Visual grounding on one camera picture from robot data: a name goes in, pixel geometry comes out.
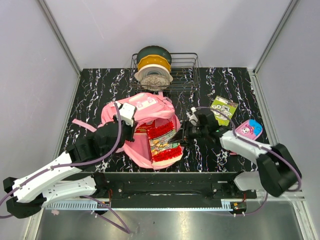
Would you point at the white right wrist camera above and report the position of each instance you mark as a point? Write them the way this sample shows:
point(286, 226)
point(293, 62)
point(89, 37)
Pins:
point(192, 117)

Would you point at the yellow plate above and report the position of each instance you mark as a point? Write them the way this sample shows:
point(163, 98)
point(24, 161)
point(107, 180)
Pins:
point(154, 59)

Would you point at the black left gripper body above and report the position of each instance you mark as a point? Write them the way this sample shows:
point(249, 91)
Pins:
point(128, 133)

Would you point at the dark green plate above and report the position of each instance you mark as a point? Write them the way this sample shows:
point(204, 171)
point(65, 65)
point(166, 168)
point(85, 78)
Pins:
point(154, 50)

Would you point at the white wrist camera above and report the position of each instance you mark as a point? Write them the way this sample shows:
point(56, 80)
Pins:
point(126, 113)
point(192, 117)

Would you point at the red top activity book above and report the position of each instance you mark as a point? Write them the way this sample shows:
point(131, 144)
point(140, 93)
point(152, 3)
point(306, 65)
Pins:
point(143, 129)

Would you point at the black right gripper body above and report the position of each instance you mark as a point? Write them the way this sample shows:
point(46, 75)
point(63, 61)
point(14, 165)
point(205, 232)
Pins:
point(197, 131)

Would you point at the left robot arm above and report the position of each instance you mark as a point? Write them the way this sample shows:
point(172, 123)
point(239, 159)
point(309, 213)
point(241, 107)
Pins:
point(26, 196)

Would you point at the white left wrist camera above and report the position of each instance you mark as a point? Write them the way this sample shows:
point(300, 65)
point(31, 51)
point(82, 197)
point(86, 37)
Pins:
point(126, 113)

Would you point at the pink student backpack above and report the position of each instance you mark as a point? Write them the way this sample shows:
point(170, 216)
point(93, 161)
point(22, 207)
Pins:
point(150, 107)

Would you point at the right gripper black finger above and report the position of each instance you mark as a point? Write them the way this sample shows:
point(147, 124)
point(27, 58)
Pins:
point(186, 125)
point(178, 138)

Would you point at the grey patterned plate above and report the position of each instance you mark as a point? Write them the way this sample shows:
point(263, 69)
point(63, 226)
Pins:
point(154, 81)

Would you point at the aluminium front rail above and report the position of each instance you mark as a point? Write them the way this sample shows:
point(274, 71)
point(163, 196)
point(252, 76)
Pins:
point(180, 202)

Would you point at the pink purple pencil case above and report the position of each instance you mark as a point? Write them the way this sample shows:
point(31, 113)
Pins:
point(250, 129)

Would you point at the green bottom book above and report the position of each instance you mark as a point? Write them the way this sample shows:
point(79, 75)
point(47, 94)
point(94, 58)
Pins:
point(226, 109)

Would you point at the black wire dish rack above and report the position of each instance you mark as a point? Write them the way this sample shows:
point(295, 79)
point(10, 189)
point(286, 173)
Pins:
point(184, 70)

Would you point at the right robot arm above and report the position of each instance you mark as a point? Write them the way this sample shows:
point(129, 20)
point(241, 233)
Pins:
point(277, 171)

